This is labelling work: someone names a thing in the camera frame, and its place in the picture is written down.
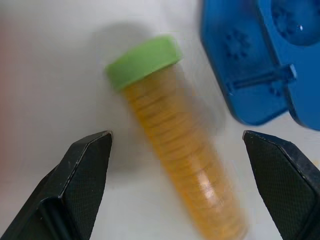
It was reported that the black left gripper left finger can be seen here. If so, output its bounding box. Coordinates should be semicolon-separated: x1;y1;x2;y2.
0;129;114;240

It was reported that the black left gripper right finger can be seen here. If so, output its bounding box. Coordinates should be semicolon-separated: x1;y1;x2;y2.
241;129;320;240

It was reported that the yellow test tube green cap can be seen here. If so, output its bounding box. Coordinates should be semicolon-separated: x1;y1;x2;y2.
104;34;251;240

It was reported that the blue test tube rack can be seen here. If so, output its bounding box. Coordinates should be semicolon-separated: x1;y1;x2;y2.
199;0;320;131

